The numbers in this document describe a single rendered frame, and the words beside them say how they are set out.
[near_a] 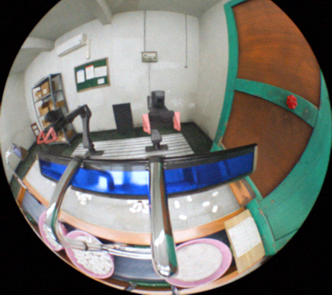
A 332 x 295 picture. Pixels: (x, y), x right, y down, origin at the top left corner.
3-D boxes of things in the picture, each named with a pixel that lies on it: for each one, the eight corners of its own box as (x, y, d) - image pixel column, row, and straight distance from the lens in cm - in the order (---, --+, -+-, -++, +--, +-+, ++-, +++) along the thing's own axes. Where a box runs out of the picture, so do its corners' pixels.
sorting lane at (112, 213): (37, 161, 154) (36, 160, 153) (219, 168, 72) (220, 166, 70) (26, 180, 150) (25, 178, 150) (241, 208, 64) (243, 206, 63)
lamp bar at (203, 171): (53, 160, 45) (43, 144, 43) (237, 154, 33) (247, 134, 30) (42, 176, 43) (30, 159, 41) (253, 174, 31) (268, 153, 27)
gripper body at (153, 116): (174, 111, 37) (169, 106, 44) (147, 113, 36) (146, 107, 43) (173, 126, 40) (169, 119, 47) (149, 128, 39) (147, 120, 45)
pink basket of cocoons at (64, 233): (52, 211, 94) (42, 204, 88) (76, 226, 74) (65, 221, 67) (48, 239, 99) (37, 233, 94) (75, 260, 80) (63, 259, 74)
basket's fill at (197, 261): (164, 247, 55) (163, 248, 49) (212, 236, 59) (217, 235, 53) (170, 282, 61) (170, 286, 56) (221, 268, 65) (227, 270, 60)
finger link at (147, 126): (165, 120, 29) (160, 111, 38) (141, 123, 29) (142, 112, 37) (165, 139, 32) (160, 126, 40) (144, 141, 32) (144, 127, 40)
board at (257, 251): (222, 222, 52) (223, 222, 51) (247, 209, 60) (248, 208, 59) (237, 273, 62) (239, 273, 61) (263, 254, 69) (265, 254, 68)
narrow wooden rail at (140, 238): (29, 184, 152) (23, 176, 149) (235, 211, 69) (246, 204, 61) (28, 187, 153) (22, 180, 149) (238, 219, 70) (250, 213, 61)
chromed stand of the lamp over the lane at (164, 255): (128, 213, 59) (72, 149, 24) (167, 212, 56) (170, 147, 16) (127, 247, 58) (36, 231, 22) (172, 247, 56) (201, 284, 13)
